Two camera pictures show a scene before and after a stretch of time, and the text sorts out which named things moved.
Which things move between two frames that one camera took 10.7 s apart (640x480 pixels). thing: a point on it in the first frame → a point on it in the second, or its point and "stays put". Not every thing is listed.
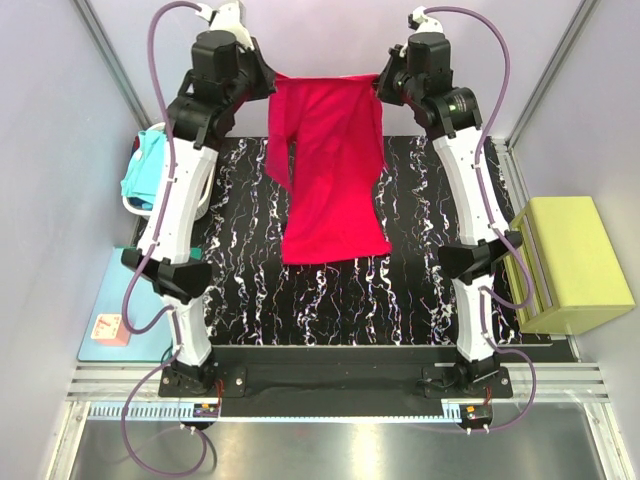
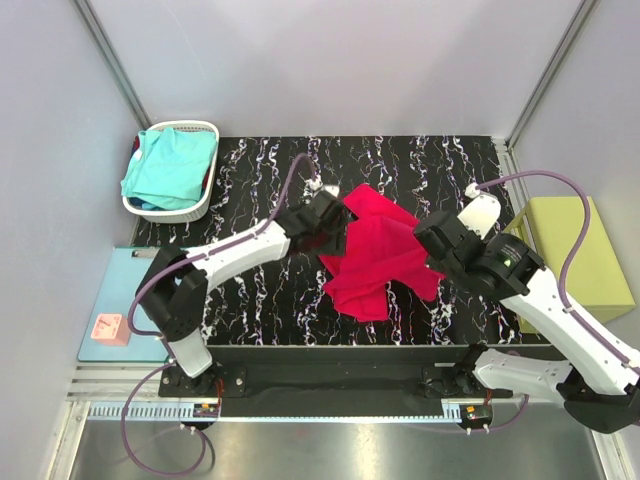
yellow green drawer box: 564,278 stays put
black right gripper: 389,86 → 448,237
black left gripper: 265,73 → 335,220
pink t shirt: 326,143 → 380,250
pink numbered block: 109,330 stays put
